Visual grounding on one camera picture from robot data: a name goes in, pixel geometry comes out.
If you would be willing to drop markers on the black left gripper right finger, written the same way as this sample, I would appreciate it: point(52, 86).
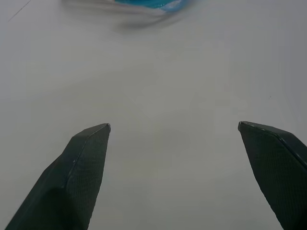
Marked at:
point(278, 172)

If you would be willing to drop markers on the clear blue-trimmed plastic bag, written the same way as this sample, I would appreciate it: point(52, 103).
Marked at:
point(134, 7)

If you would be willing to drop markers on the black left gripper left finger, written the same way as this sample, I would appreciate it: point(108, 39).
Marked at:
point(72, 182)

